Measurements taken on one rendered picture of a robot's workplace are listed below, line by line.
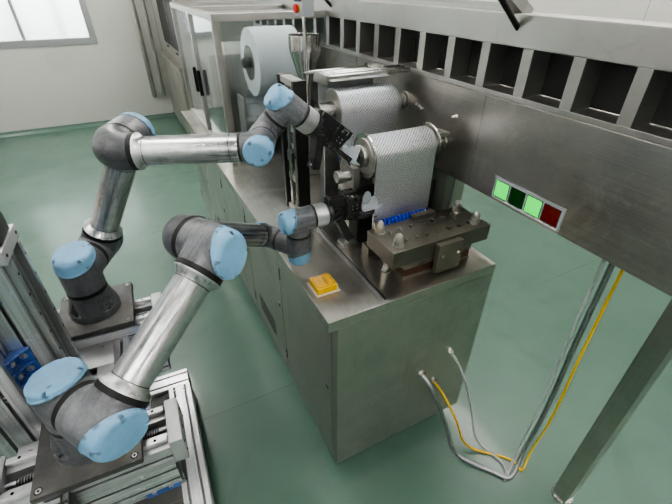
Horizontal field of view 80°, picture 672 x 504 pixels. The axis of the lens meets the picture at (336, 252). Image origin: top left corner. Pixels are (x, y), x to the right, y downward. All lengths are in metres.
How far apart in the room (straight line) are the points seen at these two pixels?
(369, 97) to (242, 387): 1.51
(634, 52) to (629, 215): 0.35
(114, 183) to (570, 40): 1.28
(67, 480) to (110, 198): 0.75
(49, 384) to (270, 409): 1.27
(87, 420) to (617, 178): 1.25
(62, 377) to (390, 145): 1.05
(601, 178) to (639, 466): 1.49
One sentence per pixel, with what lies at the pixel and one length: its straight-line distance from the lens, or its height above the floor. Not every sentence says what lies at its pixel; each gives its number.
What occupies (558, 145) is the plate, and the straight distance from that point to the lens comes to 1.23.
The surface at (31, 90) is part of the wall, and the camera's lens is 6.77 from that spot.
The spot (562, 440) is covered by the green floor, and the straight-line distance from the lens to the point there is 2.26.
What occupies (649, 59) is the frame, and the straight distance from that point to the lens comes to 1.12.
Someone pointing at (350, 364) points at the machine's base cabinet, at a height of 0.68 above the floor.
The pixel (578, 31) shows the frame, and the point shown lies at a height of 1.63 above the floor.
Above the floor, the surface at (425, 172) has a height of 1.18.
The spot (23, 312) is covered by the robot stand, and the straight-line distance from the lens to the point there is 1.18.
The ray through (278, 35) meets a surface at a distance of 2.20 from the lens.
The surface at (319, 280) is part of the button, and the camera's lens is 1.30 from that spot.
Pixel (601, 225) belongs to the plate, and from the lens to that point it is 1.21.
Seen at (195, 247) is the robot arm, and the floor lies 1.24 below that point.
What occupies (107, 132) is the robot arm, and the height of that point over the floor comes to 1.40.
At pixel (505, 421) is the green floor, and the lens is 2.21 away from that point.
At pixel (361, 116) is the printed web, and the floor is 1.32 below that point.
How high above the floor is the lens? 1.73
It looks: 34 degrees down
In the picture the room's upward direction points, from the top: straight up
